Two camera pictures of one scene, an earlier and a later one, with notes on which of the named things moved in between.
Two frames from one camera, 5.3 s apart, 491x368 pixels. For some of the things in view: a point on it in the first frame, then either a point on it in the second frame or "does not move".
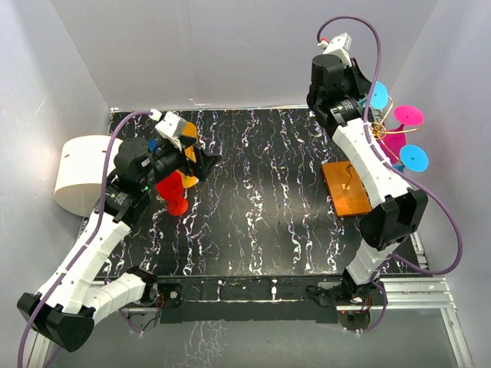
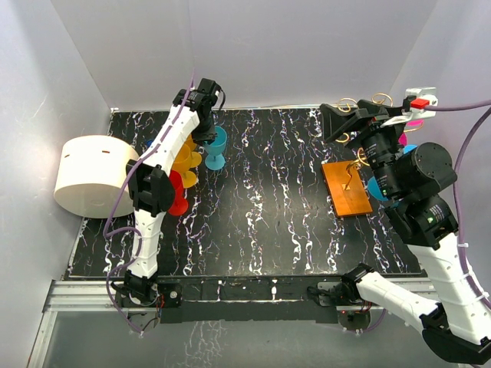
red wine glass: (171, 188) does not move
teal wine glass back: (380, 96) -> (216, 160)
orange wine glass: (188, 182) does not move
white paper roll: (81, 172) does not move
